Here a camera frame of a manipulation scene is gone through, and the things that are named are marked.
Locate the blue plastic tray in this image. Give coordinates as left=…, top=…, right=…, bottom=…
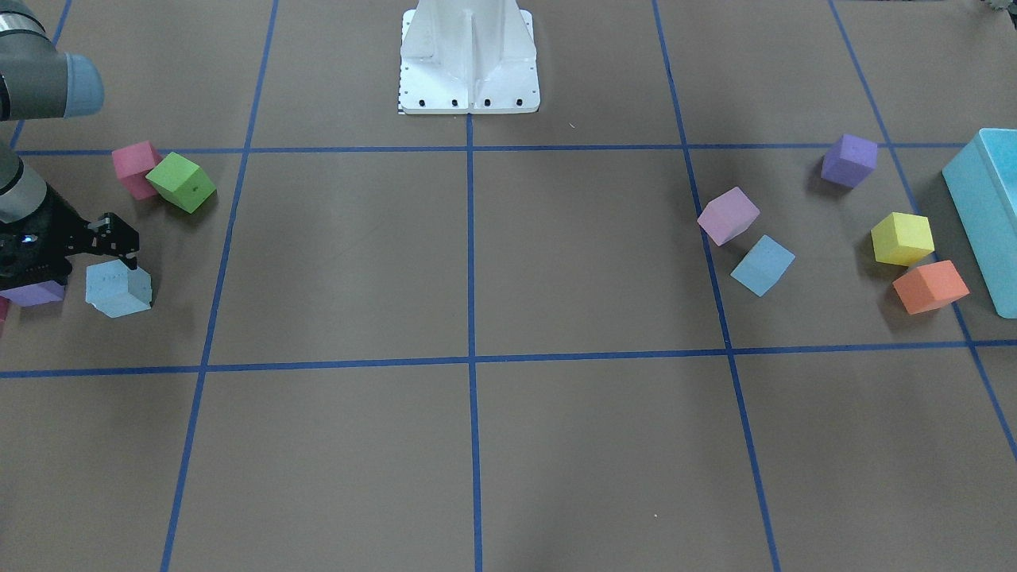
left=942, top=128, right=1016, bottom=319

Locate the light blue foam block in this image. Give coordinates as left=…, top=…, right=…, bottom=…
left=86, top=260, right=153, bottom=318
left=730, top=234, right=796, bottom=297

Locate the pink foam block near green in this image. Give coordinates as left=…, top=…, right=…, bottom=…
left=111, top=141, right=163, bottom=201

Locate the lilac pink foam block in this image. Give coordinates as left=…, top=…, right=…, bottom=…
left=697, top=186, right=760, bottom=246

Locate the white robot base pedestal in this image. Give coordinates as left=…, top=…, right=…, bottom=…
left=397, top=1, right=541, bottom=115

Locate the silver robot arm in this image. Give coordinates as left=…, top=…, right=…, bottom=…
left=1, top=1, right=141, bottom=291

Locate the purple foam block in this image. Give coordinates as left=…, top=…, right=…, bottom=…
left=820, top=133, right=879, bottom=188
left=1, top=281, right=66, bottom=307

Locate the orange foam block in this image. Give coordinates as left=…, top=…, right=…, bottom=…
left=892, top=261, right=970, bottom=314

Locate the yellow foam block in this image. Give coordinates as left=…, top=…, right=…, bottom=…
left=869, top=211, right=936, bottom=267

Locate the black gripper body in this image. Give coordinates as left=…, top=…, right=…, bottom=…
left=1, top=185, right=141, bottom=289

